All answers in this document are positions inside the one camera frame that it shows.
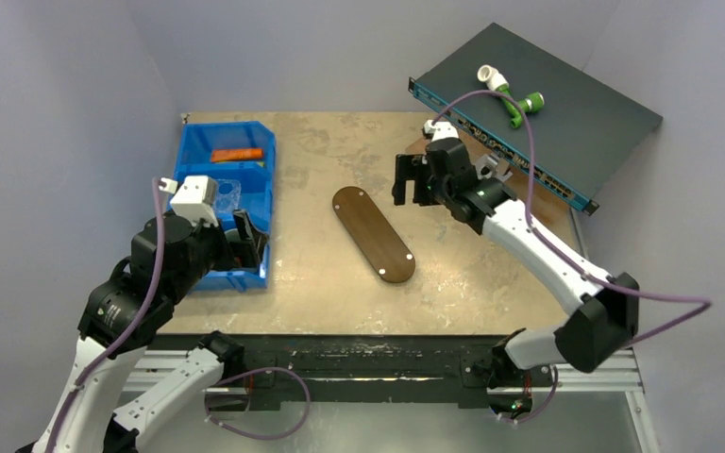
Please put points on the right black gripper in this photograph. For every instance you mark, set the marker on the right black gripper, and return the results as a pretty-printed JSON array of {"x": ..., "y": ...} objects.
[{"x": 418, "y": 176}]

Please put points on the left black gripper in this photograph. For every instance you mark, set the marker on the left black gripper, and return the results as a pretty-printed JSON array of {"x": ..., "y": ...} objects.
[{"x": 237, "y": 251}]

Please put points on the brown oval wooden tray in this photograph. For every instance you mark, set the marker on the brown oval wooden tray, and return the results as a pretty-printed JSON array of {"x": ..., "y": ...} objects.
[{"x": 389, "y": 257}]

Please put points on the blue plastic bin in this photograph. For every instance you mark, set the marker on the blue plastic bin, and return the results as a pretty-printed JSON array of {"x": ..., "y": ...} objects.
[{"x": 258, "y": 185}]

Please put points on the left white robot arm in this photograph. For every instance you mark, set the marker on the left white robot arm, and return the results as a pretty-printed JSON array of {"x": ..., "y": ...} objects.
[{"x": 122, "y": 317}]

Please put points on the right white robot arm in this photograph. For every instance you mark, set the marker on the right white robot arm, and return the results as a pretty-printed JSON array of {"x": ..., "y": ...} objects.
[{"x": 602, "y": 309}]

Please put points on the orange toothpaste tube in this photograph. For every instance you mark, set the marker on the orange toothpaste tube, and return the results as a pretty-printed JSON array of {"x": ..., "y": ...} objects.
[{"x": 225, "y": 155}]

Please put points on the clear acrylic holder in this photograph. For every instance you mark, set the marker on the clear acrylic holder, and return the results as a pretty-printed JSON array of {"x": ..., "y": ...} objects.
[{"x": 228, "y": 196}]

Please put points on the green white pipe fitting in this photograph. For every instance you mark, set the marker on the green white pipe fitting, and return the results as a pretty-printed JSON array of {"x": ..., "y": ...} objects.
[{"x": 517, "y": 108}]

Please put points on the plywood board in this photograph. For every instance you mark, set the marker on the plywood board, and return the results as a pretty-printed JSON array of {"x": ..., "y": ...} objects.
[{"x": 550, "y": 210}]

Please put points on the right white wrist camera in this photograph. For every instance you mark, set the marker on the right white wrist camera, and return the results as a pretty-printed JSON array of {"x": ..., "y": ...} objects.
[{"x": 436, "y": 131}]

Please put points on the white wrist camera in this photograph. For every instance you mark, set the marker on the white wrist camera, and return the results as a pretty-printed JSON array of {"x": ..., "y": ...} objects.
[
  {"x": 436, "y": 131},
  {"x": 194, "y": 200}
]

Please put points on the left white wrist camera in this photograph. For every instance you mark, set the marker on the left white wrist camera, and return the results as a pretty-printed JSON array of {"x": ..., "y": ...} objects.
[{"x": 194, "y": 200}]

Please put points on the small metal bracket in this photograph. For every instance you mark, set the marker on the small metal bracket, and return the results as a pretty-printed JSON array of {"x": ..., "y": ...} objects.
[{"x": 491, "y": 166}]

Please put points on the black aluminium base frame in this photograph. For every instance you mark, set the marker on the black aluminium base frame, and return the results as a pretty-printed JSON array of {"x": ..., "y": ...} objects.
[{"x": 447, "y": 369}]

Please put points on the dark network switch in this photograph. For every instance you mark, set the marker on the dark network switch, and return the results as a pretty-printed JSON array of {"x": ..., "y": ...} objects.
[{"x": 574, "y": 145}]

